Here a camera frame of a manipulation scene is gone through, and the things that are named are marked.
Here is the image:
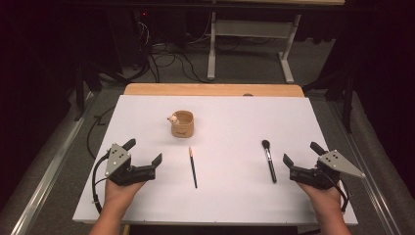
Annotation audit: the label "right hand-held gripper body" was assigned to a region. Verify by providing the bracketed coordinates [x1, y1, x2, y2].
[289, 149, 366, 191]

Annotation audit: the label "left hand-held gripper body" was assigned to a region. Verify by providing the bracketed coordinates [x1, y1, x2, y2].
[104, 142, 158, 188]

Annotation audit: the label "black makeup brush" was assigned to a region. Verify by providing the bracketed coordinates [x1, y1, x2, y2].
[261, 139, 278, 184]

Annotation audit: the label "black pencil with tan end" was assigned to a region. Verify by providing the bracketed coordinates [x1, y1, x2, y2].
[188, 146, 199, 190]

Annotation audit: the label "tan bag-shaped pen holder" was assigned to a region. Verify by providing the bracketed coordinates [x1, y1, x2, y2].
[166, 110, 196, 139]

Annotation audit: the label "person's left hand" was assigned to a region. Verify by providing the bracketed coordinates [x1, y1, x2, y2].
[101, 177, 147, 213]

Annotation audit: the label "person's right hand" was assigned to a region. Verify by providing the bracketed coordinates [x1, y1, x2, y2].
[297, 180, 345, 217]

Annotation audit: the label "black metal stand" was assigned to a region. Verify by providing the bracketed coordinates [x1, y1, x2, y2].
[72, 60, 104, 122]
[302, 71, 356, 134]

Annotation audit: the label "white board sheet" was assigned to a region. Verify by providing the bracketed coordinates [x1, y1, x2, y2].
[71, 94, 359, 226]

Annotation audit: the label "dark computer tower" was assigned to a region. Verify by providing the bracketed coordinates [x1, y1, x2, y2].
[107, 8, 155, 71]

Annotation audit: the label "single black floor cable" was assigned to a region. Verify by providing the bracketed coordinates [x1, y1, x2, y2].
[86, 105, 117, 161]

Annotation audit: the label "left hand-held gripper cable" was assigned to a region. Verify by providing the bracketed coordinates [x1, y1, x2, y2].
[91, 153, 112, 215]

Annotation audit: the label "hand-held gripper cable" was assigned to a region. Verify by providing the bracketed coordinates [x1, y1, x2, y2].
[322, 169, 350, 214]
[91, 153, 112, 215]

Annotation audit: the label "right hand-held gripper cable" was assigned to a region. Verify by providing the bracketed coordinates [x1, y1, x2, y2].
[322, 169, 350, 214]

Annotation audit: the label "aluminium floor rail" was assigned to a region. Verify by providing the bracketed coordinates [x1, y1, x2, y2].
[327, 99, 404, 235]
[9, 92, 99, 235]

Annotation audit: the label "tangled black floor cables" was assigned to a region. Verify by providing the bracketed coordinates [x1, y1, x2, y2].
[130, 19, 213, 84]

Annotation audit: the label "white metal desk frame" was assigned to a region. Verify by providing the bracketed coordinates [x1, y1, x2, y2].
[207, 0, 346, 84]

